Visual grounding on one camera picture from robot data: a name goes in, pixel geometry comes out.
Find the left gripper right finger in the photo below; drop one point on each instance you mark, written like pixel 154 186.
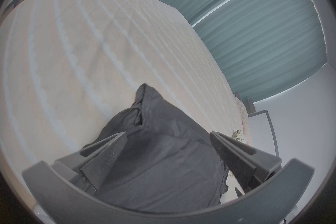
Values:
pixel 241 162

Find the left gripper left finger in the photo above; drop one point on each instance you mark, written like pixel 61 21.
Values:
pixel 105 162

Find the black long-sleeved shirt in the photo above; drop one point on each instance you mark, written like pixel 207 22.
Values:
pixel 162 160

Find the bed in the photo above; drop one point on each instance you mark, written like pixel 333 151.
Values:
pixel 78 60

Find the white printed garment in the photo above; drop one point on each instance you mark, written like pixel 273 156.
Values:
pixel 239 136

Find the grey bedside table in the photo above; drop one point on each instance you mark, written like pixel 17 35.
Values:
pixel 245 102

